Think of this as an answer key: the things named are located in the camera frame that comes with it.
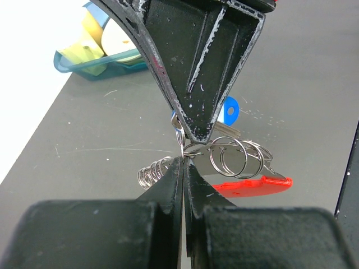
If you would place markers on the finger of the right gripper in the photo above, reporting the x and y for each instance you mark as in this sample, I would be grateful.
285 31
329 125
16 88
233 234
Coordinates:
141 20
202 47

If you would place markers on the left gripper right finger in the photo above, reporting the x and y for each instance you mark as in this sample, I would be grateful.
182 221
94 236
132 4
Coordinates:
200 198

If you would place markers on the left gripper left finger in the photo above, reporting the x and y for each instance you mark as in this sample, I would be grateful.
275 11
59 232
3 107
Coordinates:
165 228

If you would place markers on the red handled metal key holder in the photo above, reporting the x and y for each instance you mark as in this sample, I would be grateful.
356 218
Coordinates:
261 185

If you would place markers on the metal keyring cluster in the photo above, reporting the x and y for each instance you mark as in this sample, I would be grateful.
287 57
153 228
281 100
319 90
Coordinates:
234 158

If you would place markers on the blue key fob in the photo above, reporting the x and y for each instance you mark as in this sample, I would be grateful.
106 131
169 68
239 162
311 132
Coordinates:
229 111

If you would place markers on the silver metal key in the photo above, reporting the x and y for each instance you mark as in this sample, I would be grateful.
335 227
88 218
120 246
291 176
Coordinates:
227 130

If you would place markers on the cream painted plate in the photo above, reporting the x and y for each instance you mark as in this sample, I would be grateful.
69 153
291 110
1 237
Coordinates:
116 43

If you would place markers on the yellow mug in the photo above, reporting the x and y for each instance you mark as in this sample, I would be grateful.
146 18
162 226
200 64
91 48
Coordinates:
91 25

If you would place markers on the teal plastic tray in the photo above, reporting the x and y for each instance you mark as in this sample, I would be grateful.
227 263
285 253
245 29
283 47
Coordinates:
78 33

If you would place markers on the pale green mug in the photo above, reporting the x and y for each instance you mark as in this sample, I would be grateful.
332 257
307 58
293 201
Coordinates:
84 52

